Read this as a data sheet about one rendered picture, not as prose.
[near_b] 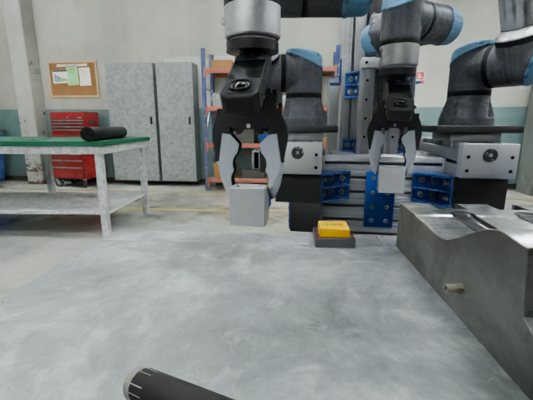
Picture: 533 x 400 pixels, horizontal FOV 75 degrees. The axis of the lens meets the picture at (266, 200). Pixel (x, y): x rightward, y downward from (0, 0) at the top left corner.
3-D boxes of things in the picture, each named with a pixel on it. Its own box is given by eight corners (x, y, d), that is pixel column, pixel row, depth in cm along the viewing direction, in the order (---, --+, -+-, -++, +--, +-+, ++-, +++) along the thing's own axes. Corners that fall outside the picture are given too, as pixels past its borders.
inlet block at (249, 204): (250, 205, 61) (250, 174, 60) (278, 205, 60) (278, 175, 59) (229, 225, 49) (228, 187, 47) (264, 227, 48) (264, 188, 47)
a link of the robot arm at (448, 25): (422, 17, 81) (389, 9, 76) (469, 2, 72) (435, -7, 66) (419, 52, 83) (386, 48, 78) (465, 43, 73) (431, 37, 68)
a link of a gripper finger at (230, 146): (240, 191, 56) (253, 134, 53) (230, 199, 50) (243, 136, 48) (222, 186, 56) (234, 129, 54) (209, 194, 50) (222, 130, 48)
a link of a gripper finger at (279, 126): (294, 159, 49) (280, 95, 47) (293, 160, 47) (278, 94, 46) (262, 166, 50) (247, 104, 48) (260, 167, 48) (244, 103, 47)
